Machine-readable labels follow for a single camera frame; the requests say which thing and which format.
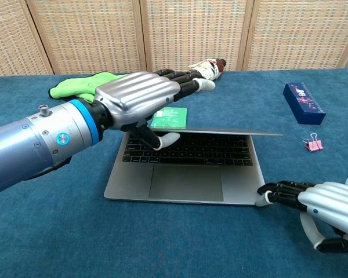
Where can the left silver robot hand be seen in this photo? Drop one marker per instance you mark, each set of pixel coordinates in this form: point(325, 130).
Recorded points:
point(136, 92)

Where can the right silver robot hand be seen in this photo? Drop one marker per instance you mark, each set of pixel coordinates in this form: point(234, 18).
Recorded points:
point(327, 202)

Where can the dark blue printed box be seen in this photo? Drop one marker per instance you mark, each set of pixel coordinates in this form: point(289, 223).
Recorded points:
point(303, 101)

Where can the pink binder clip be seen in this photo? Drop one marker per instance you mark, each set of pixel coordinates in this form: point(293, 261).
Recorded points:
point(314, 145)

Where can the silver laptop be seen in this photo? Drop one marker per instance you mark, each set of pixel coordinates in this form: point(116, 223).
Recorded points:
point(185, 185)

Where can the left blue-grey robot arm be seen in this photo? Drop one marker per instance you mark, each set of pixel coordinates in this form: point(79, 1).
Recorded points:
point(23, 147)

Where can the green microfiber cloth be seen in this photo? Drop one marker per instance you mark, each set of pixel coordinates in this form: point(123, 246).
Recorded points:
point(72, 87)

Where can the brown glass bottle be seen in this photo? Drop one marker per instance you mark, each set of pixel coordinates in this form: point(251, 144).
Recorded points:
point(211, 68)

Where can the green foil sachet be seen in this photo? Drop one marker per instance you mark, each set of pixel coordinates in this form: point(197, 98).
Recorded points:
point(174, 117)

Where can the blue felt table cover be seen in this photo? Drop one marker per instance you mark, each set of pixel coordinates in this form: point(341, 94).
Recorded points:
point(61, 231)

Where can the woven rattan folding screen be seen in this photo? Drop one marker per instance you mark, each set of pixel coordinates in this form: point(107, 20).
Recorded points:
point(191, 29)

